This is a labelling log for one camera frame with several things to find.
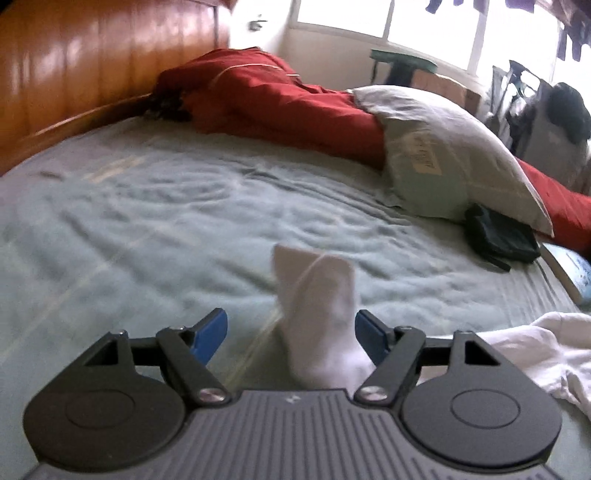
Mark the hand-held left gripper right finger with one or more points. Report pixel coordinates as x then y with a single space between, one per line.
371 337

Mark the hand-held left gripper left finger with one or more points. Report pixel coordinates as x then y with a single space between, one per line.
212 332

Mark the white t-shirt with blue print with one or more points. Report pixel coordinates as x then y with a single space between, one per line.
323 314

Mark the hanging dark clothes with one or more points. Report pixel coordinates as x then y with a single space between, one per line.
565 41

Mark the black pouch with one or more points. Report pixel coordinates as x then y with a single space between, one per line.
498 235

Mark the grey-green pillow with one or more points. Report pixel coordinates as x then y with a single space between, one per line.
438 138

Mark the blue book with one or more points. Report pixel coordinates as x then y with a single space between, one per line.
572 272

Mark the dark cloth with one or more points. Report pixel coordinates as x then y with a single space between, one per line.
171 106

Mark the red quilt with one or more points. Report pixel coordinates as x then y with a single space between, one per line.
277 106

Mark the cardboard box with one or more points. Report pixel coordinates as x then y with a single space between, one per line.
443 85

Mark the grey folded rack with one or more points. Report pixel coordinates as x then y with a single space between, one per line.
512 97

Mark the green stool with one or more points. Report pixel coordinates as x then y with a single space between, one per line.
401 57

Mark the wooden headboard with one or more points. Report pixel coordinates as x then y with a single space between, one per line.
92 60

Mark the black bag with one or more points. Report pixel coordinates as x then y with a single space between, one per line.
570 106

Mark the window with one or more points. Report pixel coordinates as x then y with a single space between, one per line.
346 18

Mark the metal wall fixture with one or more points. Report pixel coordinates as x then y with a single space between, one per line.
257 24

